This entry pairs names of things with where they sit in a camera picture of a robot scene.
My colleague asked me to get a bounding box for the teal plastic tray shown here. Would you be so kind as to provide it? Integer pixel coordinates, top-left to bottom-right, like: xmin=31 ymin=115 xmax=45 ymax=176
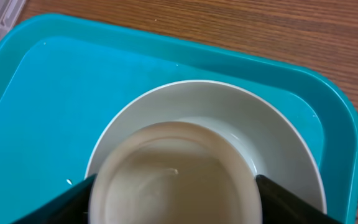
xmin=0 ymin=14 xmax=358 ymax=223

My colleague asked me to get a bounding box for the white paper cup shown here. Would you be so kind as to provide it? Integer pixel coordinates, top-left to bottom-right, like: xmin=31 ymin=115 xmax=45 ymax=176
xmin=88 ymin=121 xmax=262 ymax=223

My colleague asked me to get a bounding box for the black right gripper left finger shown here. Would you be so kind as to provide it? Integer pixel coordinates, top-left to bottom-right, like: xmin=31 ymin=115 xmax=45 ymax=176
xmin=13 ymin=174 xmax=97 ymax=224

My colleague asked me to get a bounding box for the grey metal bowl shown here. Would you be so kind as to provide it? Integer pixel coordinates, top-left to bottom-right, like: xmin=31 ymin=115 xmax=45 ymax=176
xmin=85 ymin=80 xmax=327 ymax=213

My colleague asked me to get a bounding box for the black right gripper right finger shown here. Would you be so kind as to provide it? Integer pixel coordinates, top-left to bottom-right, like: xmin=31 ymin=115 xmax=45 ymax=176
xmin=255 ymin=175 xmax=341 ymax=224

